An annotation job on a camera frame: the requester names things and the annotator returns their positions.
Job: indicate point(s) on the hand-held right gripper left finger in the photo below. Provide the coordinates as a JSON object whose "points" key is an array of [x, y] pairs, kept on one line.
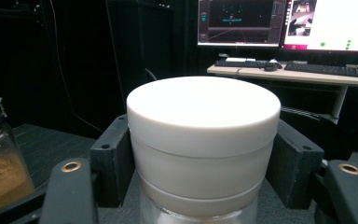
{"points": [[110, 161]]}

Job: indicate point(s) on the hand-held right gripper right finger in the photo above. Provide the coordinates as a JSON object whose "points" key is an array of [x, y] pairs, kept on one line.
{"points": [[295, 168]]}

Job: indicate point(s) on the black shelf with metal legs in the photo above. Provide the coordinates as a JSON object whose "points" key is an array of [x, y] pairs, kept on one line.
{"points": [[59, 140]]}

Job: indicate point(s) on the glass spice jar metal lid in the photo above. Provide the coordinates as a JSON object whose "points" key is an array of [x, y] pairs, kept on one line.
{"points": [[0, 161]]}

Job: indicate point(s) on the black chair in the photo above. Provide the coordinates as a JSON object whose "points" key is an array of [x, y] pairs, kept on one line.
{"points": [[317, 130]]}

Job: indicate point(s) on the black computer mouse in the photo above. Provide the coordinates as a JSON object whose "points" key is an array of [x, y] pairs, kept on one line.
{"points": [[271, 67]]}

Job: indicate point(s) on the black keyboard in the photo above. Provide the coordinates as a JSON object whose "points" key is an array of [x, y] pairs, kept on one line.
{"points": [[242, 63], [329, 69]]}

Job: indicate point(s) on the flat white box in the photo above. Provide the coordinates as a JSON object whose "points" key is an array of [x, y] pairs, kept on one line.
{"points": [[239, 59]]}

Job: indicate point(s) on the monitor with white screen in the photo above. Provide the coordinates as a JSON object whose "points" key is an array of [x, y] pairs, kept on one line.
{"points": [[338, 21]]}

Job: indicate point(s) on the monitor with dark screen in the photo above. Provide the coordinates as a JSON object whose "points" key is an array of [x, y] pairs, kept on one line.
{"points": [[239, 21]]}

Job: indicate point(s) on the desk with white metal frame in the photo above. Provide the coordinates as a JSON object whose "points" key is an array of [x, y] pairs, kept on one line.
{"points": [[295, 77]]}

